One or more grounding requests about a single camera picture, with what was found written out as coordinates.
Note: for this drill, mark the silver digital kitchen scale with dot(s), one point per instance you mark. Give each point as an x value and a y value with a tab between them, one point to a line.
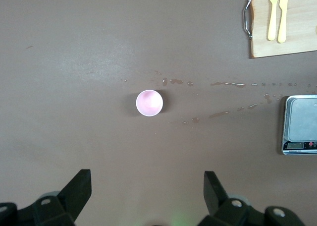
302	122

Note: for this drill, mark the wooden cutting board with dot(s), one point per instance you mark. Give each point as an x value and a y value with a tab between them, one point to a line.
302	37

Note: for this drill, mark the yellow plastic knife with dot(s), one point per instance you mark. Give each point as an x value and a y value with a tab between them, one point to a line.
282	25

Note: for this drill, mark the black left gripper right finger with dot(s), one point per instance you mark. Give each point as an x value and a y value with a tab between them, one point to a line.
215	198

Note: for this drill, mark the pink cup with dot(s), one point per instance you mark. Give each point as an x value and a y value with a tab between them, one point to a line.
149	102

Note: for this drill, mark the yellow plastic fork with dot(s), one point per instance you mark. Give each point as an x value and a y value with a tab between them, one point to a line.
272	25

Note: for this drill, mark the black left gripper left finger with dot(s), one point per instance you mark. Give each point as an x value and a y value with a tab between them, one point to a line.
74	193

